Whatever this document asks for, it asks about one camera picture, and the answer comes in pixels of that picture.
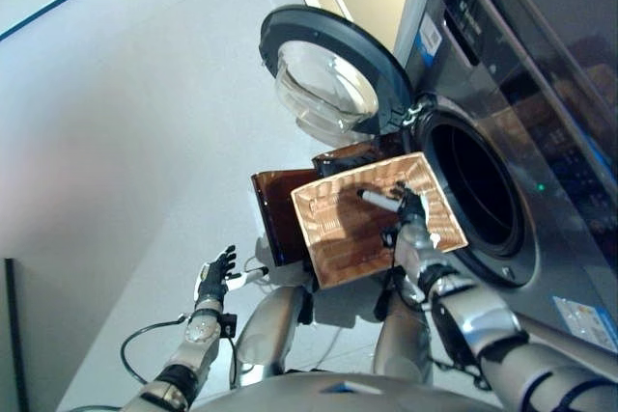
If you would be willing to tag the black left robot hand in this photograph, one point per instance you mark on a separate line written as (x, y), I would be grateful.
(210, 282)

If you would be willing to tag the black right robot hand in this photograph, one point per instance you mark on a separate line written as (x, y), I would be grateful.
(412, 211)

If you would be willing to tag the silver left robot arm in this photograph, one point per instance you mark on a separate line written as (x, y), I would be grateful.
(198, 349)

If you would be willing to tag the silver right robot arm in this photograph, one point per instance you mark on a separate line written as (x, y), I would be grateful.
(483, 320)

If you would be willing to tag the dark grey washing machine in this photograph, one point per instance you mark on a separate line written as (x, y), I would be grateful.
(555, 118)

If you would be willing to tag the round glass washing machine door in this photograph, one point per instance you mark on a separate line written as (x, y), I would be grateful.
(338, 40)

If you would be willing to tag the woven wicker laundry basket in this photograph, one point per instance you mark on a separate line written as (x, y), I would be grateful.
(347, 248)

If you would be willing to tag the silver right robot leg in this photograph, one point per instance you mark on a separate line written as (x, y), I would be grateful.
(401, 339)

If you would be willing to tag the grey robot torso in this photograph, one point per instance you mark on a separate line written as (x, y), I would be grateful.
(338, 395)

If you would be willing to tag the blue barcode sticker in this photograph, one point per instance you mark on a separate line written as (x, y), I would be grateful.
(429, 38)

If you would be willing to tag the energy label sticker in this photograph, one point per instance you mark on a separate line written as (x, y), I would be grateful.
(577, 322)

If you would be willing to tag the grey cabinet panel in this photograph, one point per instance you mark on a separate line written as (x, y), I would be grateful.
(12, 335)

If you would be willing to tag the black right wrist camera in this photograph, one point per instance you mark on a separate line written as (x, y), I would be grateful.
(388, 237)

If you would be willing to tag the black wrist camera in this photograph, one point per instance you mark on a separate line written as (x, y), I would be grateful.
(229, 326)
(388, 237)

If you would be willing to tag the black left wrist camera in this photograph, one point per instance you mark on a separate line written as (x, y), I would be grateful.
(229, 326)

